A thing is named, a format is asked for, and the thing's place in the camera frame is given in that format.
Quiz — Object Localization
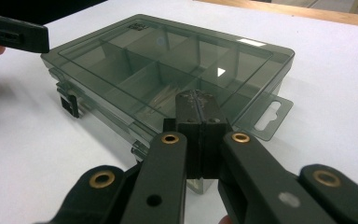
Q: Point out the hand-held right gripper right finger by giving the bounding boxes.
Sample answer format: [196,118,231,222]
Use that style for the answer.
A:
[195,90,233,180]

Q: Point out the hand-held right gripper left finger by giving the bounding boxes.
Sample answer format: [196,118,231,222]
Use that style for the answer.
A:
[162,90,203,180]

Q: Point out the grey transparent compartment box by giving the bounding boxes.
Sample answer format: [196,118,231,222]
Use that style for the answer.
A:
[40,13,296,195]

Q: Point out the bundle of thin pale sticks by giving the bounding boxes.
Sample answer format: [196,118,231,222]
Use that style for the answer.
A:
[148,85,181,116]

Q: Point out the white board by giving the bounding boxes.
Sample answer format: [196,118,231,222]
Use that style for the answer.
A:
[0,0,358,224]

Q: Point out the wooden table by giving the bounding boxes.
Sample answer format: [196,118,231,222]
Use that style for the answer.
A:
[195,0,358,30]

